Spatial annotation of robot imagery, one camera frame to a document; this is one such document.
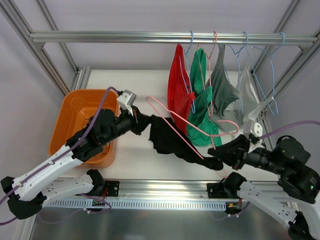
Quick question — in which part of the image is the green tank top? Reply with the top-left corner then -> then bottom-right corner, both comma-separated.
186,48 -> 222,147

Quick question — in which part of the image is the pink wire hanger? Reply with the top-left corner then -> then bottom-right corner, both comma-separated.
146,95 -> 240,178
203,30 -> 218,117

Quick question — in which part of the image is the black tank top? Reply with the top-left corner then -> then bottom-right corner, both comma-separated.
136,111 -> 224,171

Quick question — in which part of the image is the grey tank top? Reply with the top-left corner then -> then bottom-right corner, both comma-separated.
206,44 -> 243,132

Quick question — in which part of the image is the red tank top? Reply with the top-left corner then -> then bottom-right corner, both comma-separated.
167,44 -> 195,134

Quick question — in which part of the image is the blue wire hanger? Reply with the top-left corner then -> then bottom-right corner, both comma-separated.
252,31 -> 286,116
245,46 -> 279,116
227,31 -> 249,113
181,30 -> 196,113

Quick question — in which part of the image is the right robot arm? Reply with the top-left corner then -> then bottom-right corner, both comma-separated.
207,134 -> 320,240

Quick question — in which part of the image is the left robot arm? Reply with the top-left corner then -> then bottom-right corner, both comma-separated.
0,106 -> 140,220

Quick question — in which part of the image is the white tank top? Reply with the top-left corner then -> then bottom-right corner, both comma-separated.
237,60 -> 261,123

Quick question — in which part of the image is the orange plastic tub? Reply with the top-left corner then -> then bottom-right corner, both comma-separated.
48,89 -> 117,169

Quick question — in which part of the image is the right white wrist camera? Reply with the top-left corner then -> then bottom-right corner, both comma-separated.
242,120 -> 263,145

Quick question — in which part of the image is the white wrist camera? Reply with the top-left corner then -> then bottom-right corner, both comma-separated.
117,89 -> 137,116
242,120 -> 263,145

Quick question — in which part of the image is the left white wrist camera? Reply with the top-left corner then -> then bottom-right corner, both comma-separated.
117,89 -> 137,116

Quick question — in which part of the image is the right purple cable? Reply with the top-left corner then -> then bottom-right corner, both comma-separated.
258,120 -> 320,140

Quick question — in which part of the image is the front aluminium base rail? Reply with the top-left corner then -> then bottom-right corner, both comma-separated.
49,178 -> 283,201

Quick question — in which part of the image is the white slotted cable duct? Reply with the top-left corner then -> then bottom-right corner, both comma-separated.
48,197 -> 227,211

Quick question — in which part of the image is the aluminium hanging rail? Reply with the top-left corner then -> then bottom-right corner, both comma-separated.
29,30 -> 320,47

